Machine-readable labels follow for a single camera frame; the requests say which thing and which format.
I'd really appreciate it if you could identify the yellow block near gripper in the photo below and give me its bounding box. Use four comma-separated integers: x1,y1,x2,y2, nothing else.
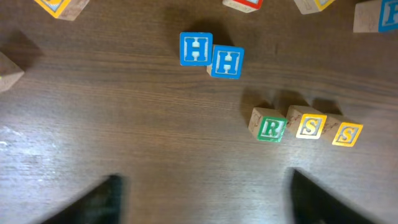
35,0,90,21

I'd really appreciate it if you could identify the green R block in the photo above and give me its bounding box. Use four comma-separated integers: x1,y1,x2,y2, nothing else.
248,107,287,142

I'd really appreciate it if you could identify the yellow S block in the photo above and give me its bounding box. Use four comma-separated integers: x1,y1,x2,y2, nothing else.
321,113,363,147

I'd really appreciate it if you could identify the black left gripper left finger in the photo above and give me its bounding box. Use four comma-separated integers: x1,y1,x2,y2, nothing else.
42,175,123,224

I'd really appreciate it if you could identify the red 9 block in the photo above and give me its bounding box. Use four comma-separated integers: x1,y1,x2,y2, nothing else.
222,0,263,13

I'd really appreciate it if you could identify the yellow 6 block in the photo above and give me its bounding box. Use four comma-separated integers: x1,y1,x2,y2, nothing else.
287,105,327,139

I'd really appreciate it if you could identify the yellow block lower left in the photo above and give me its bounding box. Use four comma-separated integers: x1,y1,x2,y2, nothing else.
1,53,25,92

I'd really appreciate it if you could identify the blue P block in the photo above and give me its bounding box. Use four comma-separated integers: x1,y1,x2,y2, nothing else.
353,0,397,33

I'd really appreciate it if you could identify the blue H block left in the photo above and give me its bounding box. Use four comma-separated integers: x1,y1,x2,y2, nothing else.
180,32,213,67

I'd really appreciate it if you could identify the blue H block right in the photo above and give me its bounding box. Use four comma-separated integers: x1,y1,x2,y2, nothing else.
206,45,245,80

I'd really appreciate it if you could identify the yellow block centre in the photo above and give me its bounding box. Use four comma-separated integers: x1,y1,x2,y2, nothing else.
294,0,335,15

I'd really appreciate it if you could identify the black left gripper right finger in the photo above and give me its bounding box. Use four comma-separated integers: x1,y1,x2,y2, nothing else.
291,169,373,224

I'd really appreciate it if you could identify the blue h block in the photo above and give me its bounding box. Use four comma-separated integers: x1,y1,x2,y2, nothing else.
180,32,213,67
206,45,245,80

